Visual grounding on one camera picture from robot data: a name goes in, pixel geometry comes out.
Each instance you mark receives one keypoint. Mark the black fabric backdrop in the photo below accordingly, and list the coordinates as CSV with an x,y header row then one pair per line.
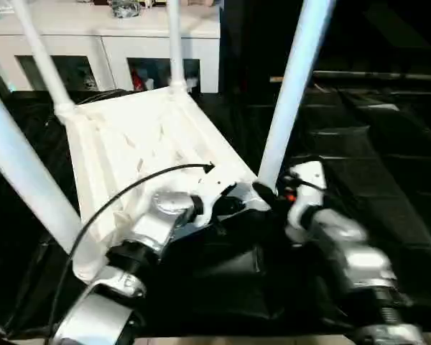
x,y
380,32

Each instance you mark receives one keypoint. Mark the white glass door cabinet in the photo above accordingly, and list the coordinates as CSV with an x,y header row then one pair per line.
x,y
93,36

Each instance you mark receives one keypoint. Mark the dark patterned cabinet-top object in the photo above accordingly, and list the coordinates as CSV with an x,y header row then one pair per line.
x,y
124,7

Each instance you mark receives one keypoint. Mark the black mat cloth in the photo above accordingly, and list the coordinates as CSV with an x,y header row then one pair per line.
x,y
362,161

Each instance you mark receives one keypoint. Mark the small yellow label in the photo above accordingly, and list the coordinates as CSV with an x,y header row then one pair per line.
x,y
276,78

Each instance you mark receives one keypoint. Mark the blue white patterned strip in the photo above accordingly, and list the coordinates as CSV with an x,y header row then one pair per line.
x,y
10,84

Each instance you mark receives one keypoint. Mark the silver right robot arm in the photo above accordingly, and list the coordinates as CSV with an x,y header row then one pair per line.
x,y
359,251

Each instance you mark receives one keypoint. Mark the white plastic table top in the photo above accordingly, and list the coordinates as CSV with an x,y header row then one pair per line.
x,y
129,136

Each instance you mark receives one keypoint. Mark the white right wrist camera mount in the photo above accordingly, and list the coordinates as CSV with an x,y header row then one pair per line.
x,y
312,179

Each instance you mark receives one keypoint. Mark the grey metal rail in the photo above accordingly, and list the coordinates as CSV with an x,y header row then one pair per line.
x,y
373,74

